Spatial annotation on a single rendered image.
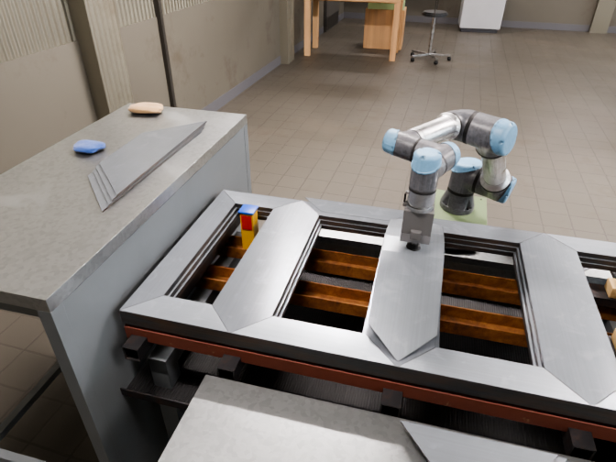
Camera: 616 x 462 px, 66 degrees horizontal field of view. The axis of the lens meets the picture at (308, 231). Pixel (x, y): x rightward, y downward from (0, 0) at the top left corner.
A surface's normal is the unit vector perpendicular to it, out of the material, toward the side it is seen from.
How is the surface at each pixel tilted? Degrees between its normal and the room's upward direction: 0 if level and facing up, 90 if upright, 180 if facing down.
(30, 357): 0
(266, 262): 0
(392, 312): 22
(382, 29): 90
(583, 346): 0
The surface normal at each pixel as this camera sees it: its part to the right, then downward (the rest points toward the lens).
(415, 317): -0.09, -0.58
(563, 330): 0.00, -0.83
